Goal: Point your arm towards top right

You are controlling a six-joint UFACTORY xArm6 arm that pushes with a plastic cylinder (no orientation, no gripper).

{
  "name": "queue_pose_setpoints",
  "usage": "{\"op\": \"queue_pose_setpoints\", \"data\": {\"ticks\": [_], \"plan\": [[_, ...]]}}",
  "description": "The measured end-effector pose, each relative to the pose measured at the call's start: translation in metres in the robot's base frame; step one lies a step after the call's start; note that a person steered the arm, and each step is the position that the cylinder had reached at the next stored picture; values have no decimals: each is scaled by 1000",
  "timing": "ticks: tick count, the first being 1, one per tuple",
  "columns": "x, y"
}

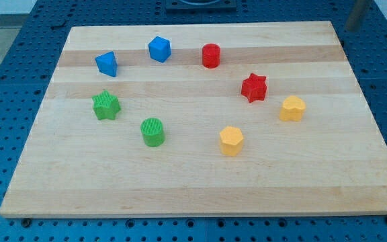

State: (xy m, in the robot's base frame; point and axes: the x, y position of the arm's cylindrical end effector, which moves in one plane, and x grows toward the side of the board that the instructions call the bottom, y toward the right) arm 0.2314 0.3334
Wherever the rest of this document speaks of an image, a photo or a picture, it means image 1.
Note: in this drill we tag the grey metal rod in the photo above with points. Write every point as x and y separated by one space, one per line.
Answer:
357 14

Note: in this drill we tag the green cylinder block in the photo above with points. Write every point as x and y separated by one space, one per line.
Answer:
152 132

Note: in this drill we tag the blue triangular prism block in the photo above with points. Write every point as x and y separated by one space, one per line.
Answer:
107 64

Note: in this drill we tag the wooden board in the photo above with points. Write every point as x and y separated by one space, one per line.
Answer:
332 162

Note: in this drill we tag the yellow heart block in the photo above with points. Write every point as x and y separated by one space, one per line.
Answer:
292 109

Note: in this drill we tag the blue cube block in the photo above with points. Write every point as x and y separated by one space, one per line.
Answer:
159 49

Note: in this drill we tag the green star block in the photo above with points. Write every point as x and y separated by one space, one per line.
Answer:
105 105

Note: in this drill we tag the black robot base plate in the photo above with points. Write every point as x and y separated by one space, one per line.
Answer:
199 5

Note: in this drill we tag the yellow hexagon block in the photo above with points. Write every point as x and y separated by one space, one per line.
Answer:
231 141

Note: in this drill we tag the red cylinder block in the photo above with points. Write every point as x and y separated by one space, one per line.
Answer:
211 55

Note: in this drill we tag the red star block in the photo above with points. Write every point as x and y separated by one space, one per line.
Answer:
254 88

